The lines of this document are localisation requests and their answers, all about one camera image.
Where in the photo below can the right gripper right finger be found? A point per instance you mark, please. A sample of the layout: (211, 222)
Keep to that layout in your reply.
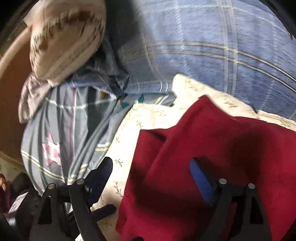
(238, 210)

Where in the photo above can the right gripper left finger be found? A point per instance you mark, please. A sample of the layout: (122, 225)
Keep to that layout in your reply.
(65, 212)

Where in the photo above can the red knit garment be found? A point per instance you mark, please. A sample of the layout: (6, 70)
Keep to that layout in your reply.
(161, 200)

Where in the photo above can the grey star-print bedsheet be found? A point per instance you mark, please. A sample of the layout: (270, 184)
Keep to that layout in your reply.
(75, 122)

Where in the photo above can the grey crumpled cloth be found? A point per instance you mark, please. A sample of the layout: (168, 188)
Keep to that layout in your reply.
(33, 93)

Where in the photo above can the cream leaf-print quilt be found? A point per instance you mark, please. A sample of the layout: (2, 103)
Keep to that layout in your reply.
(144, 116)

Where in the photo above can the brown padded headboard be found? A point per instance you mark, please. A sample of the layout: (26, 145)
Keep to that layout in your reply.
(15, 68)

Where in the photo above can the blue plaid pillow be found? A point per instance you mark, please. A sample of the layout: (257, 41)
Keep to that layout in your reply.
(237, 47)

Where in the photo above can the beige striped floral pillow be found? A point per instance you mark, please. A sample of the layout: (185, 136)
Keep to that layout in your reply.
(65, 34)

